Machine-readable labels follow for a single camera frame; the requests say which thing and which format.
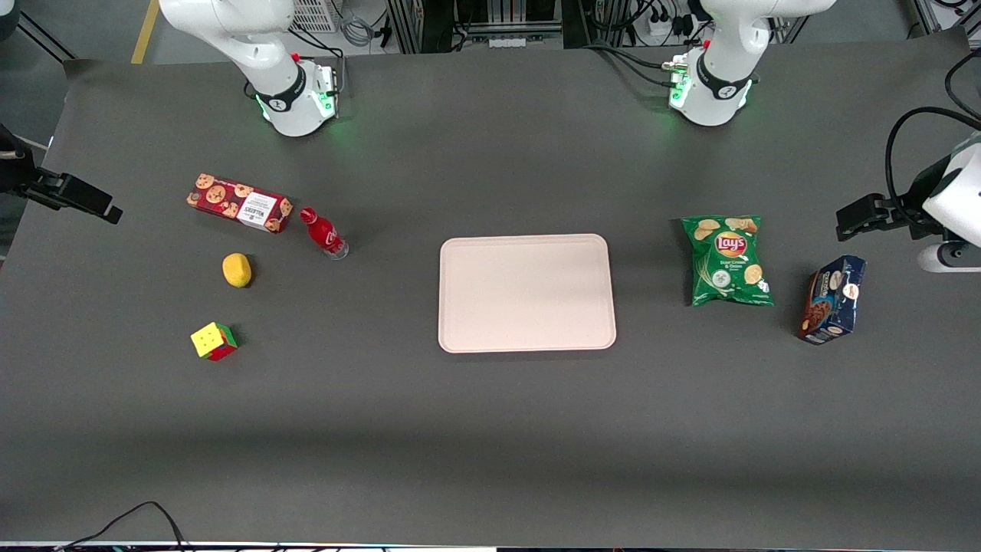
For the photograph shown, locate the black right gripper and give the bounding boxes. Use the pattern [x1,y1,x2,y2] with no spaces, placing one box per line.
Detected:
[0,123,123,225]

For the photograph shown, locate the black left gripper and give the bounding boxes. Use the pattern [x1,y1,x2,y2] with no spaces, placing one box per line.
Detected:
[835,190,940,242]

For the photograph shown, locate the red coke bottle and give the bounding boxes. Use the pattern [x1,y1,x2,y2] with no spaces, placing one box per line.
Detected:
[299,206,349,261]

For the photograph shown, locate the beige plastic tray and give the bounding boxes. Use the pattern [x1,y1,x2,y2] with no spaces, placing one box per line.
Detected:
[438,234,617,354]

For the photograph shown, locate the dark blue cookie box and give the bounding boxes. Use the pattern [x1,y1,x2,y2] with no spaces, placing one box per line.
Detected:
[796,255,868,345]

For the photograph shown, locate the green Lay's chips bag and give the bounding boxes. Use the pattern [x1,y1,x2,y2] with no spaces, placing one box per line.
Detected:
[681,215,775,307]

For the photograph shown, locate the red cookie box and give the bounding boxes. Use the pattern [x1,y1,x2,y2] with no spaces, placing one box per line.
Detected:
[186,173,294,234]

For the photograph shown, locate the yellow lemon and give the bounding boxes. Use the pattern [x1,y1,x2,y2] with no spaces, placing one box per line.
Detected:
[222,253,253,289]

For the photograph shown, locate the colourful rubik's cube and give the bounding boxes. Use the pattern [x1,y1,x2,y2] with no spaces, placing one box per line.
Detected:
[190,321,238,363]

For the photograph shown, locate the white power strip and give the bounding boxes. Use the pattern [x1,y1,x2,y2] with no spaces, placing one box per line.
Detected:
[635,6,694,41]

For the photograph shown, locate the white perforated box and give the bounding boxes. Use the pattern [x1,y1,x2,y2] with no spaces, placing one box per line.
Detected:
[290,0,340,34]

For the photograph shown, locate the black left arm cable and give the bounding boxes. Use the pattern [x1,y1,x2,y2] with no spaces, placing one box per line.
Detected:
[885,107,981,219]

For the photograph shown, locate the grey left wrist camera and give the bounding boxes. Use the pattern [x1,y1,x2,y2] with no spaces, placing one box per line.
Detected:
[917,241,981,274]

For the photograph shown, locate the black cable at edge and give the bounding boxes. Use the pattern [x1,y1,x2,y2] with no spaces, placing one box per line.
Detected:
[944,49,981,123]

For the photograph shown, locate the black base cable bundle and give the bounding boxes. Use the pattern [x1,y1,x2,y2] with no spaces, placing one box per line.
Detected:
[584,41,691,90]

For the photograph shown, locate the thin black cable loop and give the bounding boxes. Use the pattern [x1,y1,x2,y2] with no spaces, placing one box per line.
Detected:
[55,501,189,552]

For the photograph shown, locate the grey coiled cable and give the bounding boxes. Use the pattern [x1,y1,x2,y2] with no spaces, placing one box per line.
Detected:
[340,14,378,48]

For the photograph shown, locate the aluminium frame rack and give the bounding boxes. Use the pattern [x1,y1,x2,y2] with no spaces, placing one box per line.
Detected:
[386,0,592,54]

